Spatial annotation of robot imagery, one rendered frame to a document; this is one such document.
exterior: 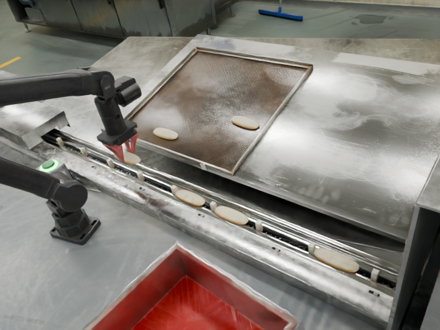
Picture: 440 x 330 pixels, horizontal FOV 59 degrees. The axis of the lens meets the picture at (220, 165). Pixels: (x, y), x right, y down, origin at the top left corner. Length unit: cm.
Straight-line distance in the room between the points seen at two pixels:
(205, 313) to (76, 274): 36
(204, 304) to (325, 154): 49
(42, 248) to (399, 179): 94
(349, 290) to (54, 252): 75
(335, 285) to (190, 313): 31
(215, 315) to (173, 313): 9
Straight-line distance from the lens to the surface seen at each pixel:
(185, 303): 91
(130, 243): 107
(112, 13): 447
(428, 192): 42
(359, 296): 86
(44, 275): 112
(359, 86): 127
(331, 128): 114
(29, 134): 152
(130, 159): 116
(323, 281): 87
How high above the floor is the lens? 158
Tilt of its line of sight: 39 degrees down
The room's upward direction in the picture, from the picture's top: 12 degrees counter-clockwise
